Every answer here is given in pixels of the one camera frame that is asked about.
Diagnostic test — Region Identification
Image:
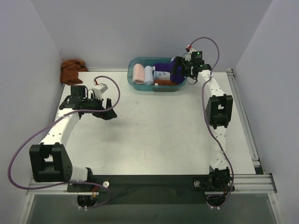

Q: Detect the brown towel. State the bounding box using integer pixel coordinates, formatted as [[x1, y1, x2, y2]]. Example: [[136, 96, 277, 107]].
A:
[[60, 59, 88, 85], [154, 79, 178, 86]]

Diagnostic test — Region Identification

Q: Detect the purple towel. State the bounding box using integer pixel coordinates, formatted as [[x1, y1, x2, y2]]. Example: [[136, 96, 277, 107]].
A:
[[153, 63, 173, 73], [170, 59, 185, 84]]

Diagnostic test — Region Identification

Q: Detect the purple cable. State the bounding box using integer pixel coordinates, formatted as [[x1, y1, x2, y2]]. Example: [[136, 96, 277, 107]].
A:
[[8, 76, 121, 210], [185, 36, 235, 208]]

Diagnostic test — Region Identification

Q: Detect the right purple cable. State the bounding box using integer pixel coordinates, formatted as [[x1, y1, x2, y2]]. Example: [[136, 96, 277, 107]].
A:
[[185, 36, 235, 208]]

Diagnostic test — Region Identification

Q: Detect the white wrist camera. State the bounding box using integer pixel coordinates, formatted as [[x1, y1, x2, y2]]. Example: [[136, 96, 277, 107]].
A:
[[185, 48, 196, 62], [92, 83, 108, 100]]

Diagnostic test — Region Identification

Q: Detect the aluminium front rail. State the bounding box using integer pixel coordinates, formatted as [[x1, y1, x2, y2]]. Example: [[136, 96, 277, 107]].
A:
[[25, 175, 277, 195]]

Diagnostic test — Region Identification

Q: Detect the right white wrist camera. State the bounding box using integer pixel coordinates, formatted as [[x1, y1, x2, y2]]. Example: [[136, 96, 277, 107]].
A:
[[185, 48, 196, 62]]

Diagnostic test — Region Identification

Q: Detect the light blue rolled towel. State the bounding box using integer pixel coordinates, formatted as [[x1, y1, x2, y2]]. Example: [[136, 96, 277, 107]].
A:
[[144, 66, 154, 85]]

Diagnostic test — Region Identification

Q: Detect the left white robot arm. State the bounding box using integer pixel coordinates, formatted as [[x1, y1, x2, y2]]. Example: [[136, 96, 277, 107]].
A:
[[29, 84, 117, 192]]

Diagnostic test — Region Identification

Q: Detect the teal plastic basket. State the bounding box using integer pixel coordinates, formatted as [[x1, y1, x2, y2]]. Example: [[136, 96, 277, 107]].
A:
[[127, 57, 186, 92]]

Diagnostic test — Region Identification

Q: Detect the aluminium rail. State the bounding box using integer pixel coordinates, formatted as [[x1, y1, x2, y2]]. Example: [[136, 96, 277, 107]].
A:
[[226, 69, 265, 175], [25, 175, 277, 195]]

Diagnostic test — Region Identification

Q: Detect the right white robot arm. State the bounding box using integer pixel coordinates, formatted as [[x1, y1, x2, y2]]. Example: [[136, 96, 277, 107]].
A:
[[172, 47, 233, 191]]

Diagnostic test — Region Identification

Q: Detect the pink rolled towel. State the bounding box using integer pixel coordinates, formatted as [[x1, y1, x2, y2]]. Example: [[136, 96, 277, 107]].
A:
[[132, 64, 145, 84]]

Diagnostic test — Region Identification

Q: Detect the white patterned rolled towel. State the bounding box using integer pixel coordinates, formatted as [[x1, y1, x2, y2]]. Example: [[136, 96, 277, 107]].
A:
[[153, 70, 171, 80]]

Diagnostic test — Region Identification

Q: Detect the purple folded towel in basket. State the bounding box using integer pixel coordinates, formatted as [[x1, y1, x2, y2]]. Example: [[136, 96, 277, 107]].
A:
[[153, 63, 173, 73]]

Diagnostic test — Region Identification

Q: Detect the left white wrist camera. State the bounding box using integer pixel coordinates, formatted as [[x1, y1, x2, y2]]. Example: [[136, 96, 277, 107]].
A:
[[92, 83, 108, 100]]

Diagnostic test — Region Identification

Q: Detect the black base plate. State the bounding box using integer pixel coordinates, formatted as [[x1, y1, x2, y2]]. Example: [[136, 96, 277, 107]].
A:
[[67, 175, 234, 206]]

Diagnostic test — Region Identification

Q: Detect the aluminium right side rail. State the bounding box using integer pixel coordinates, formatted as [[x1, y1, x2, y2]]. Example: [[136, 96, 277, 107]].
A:
[[226, 69, 265, 175]]

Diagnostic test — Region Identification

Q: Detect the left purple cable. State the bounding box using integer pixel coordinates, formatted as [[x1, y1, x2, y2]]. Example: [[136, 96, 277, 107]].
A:
[[8, 76, 121, 210]]

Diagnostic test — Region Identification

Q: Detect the brown rolled towel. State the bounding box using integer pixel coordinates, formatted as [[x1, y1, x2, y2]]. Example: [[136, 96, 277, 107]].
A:
[[154, 79, 178, 86]]

